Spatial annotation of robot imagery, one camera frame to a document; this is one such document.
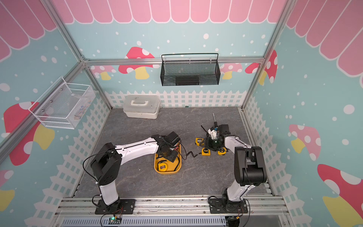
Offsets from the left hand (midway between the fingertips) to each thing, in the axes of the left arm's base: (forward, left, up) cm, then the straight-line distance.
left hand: (169, 157), depth 89 cm
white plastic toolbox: (+37, +24, +8) cm, 45 cm away
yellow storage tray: (-6, -2, -2) cm, 7 cm away
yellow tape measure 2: (+13, -19, 0) cm, 23 cm away
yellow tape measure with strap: (+5, -23, -1) cm, 23 cm away
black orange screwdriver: (+28, -33, -2) cm, 43 cm away
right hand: (+9, -22, +1) cm, 23 cm away
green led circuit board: (-33, +26, -6) cm, 42 cm away
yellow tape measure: (+5, -34, -1) cm, 34 cm away
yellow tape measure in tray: (-5, +4, -2) cm, 7 cm away
